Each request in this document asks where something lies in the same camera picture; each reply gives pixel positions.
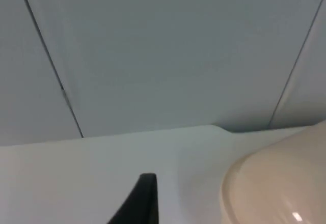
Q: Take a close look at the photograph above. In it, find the cream box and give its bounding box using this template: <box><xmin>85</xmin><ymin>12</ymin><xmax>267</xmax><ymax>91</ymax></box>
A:
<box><xmin>220</xmin><ymin>120</ymin><xmax>326</xmax><ymax>224</ymax></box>

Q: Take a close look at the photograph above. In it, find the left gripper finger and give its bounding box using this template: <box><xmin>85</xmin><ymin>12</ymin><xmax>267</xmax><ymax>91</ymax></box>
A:
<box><xmin>106</xmin><ymin>173</ymin><xmax>160</xmax><ymax>224</ymax></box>

